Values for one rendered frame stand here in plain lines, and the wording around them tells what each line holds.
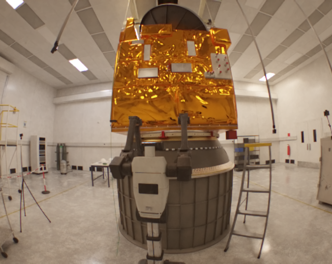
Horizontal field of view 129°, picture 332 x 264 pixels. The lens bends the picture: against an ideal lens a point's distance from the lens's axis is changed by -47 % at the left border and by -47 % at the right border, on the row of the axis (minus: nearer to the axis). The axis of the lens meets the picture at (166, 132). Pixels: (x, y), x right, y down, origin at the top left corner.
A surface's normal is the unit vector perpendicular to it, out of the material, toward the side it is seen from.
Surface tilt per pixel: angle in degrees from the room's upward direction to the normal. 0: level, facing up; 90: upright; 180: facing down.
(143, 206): 90
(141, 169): 90
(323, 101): 90
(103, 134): 90
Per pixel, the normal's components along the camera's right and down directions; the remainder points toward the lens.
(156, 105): 0.00, -0.13
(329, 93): -1.00, 0.02
